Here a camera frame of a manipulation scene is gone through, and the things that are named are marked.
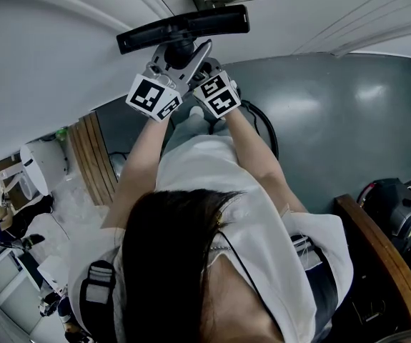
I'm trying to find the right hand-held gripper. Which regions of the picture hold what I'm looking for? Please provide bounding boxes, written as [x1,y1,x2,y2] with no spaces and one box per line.
[193,58,242,121]

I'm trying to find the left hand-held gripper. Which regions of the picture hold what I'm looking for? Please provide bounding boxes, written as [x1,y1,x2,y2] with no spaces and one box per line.
[125,39,213,123]

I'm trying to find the person's left forearm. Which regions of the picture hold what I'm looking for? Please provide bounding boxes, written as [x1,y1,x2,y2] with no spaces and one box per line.
[103,118,172,230]

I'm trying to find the person's right forearm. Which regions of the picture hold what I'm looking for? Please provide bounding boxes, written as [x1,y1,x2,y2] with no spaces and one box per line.
[222,111,308,216]

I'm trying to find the black plastic device housing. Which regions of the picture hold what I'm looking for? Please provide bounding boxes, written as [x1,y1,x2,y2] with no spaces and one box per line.
[357,177,411,249]

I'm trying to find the grey trousers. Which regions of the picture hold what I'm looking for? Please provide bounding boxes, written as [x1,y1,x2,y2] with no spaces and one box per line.
[169,112,233,146]

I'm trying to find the wooden slatted panel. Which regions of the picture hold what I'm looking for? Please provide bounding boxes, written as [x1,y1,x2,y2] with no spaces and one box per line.
[68,111,119,207]

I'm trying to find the white shirt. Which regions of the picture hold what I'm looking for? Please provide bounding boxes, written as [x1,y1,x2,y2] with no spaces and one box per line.
[67,134,355,343]

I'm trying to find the white domed device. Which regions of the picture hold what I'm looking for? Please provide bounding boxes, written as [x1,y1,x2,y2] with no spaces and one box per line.
[19,139,69,197]

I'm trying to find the cardboard box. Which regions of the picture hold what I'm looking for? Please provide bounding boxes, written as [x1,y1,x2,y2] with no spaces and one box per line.
[0,155,31,210]

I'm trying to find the brown wooden furniture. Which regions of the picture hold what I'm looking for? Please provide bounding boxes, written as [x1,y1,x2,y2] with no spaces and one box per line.
[335,169,411,335]

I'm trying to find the white shelf unit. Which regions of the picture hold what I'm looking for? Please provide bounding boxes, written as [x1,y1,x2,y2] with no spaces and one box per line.
[0,248,41,335]

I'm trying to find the black floor cable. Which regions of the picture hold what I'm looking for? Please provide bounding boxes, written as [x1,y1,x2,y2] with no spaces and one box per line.
[108,151,131,173]

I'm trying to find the black neck cord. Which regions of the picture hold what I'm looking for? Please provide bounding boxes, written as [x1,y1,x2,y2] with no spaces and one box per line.
[204,232,259,292]

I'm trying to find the black harness strap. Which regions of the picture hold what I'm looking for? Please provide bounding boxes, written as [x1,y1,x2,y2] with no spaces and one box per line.
[290,236,338,335]
[79,260,117,343]

